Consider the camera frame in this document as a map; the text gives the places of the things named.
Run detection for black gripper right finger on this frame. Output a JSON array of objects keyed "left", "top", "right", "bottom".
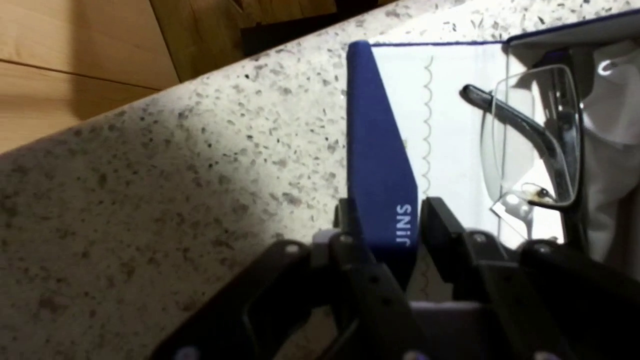
[{"left": 420, "top": 198, "right": 640, "bottom": 360}]

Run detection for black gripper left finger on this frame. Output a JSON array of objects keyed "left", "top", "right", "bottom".
[{"left": 150, "top": 198, "right": 426, "bottom": 360}]

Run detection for blue glasses case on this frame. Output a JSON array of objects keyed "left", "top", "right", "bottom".
[{"left": 346, "top": 10, "right": 640, "bottom": 282}]

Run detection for rimless eyeglasses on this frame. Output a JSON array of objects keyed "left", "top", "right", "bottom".
[{"left": 457, "top": 62, "right": 592, "bottom": 251}]

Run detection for lower wooden cabinet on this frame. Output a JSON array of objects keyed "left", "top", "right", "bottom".
[{"left": 0, "top": 0, "right": 392, "bottom": 157}]

